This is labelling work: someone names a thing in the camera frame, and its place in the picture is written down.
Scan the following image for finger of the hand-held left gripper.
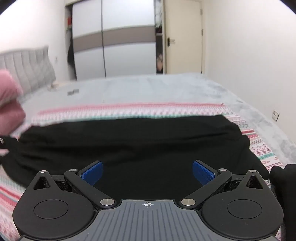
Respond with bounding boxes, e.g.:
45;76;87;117
0;136;11;151

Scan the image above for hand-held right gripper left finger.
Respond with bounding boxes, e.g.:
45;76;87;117
33;161;116;209

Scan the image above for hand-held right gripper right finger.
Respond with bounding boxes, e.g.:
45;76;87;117
181;159;265;209

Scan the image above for black pants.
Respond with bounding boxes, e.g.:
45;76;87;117
0;115;270;204

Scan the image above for patterned pink green blanket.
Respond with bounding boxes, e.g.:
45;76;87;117
0;102;285;241

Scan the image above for grey padded headboard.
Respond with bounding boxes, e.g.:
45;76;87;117
0;46;56;95

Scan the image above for grey bed cover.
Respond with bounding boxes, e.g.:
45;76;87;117
18;73;296;165

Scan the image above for printed bag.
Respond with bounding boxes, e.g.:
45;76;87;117
156;53;164;74

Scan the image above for white sliding door wardrobe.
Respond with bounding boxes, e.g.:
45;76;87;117
65;0;165;81

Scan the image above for cream room door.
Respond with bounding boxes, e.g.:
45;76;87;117
163;0;205;75

